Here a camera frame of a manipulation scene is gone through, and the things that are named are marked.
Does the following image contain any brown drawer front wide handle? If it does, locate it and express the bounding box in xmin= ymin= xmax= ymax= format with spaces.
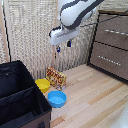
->
xmin=89 ymin=41 xmax=128 ymax=81

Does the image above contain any blue bowl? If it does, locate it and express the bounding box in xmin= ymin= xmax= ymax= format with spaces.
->
xmin=46 ymin=90 xmax=68 ymax=109

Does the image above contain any brown drawer cabinet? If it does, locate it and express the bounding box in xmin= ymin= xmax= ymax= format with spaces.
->
xmin=87 ymin=9 xmax=128 ymax=83

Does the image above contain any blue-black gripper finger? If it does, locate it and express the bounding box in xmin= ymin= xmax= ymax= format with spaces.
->
xmin=56 ymin=45 xmax=62 ymax=54
xmin=66 ymin=39 xmax=73 ymax=48

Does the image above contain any black fabric storage box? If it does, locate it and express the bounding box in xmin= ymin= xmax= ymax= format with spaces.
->
xmin=0 ymin=60 xmax=53 ymax=128

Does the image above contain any silver bar drawer handle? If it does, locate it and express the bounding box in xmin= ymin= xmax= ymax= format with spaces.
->
xmin=103 ymin=29 xmax=128 ymax=37
xmin=97 ymin=55 xmax=122 ymax=67

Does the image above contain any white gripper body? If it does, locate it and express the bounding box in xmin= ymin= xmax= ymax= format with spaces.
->
xmin=49 ymin=25 xmax=81 ymax=47

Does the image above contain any red yellow snack box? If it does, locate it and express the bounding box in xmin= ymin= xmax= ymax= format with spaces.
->
xmin=45 ymin=66 xmax=68 ymax=92

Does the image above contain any yellow bowl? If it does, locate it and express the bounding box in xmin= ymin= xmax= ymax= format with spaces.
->
xmin=34 ymin=78 xmax=52 ymax=94

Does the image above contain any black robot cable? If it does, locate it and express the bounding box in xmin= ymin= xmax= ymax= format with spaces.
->
xmin=79 ymin=13 xmax=128 ymax=28

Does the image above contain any beige woven folding screen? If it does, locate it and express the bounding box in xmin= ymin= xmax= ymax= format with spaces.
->
xmin=0 ymin=0 xmax=128 ymax=80

